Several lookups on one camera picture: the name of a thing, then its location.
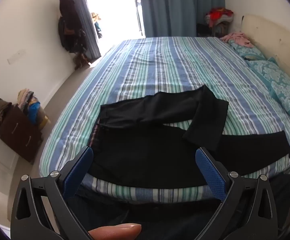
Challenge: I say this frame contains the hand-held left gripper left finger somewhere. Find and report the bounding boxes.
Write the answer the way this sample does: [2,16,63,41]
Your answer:
[11,145,95,240]

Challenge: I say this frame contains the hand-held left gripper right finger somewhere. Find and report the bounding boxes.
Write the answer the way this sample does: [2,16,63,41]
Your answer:
[195,147,282,240]

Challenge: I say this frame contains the black pants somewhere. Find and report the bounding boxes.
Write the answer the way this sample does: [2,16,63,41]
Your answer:
[87,84,290,189]

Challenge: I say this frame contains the person's left hand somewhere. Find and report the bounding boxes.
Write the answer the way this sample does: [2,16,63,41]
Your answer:
[88,224,142,240]

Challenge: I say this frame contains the person's dark clothing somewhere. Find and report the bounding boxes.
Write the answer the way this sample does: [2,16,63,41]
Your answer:
[71,174,290,240]

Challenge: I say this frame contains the brown drawer cabinet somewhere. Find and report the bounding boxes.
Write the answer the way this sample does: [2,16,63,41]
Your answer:
[0,104,44,163]

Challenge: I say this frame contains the pile of colourful clothes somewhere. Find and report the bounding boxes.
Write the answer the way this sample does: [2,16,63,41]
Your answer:
[17,88,51,130]

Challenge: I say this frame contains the large teal patterned pillow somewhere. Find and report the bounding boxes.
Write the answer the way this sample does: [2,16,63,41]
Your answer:
[246,57,290,117]

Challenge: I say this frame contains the brown shoes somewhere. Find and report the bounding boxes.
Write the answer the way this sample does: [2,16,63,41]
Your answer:
[74,54,90,70]

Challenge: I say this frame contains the striped bed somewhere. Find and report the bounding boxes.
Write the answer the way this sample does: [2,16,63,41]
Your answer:
[38,36,290,204]

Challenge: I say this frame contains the small teal patterned pillow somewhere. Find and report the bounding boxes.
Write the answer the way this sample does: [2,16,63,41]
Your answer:
[229,40,266,61]

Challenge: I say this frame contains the cream headboard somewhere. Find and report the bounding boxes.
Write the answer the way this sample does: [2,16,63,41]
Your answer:
[240,14,290,95]

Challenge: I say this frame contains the pink cloth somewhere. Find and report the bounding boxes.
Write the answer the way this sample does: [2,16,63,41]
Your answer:
[220,31,254,48]

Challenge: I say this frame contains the dark bag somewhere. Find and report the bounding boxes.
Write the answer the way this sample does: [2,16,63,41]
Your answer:
[196,24,213,37]

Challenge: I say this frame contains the hanging dark coats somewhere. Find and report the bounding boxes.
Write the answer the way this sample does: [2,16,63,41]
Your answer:
[57,0,88,54]

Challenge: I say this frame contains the clothes outside doorway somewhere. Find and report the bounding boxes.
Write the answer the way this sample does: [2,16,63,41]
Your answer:
[91,12,103,39]

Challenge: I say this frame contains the grey-blue curtain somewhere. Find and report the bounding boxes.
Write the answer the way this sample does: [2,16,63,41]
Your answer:
[61,0,102,59]

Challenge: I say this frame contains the pile of red clothes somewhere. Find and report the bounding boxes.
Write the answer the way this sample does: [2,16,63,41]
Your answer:
[205,7,234,37]

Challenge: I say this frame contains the blue curtain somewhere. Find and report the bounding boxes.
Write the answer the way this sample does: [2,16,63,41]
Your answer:
[137,0,226,38]

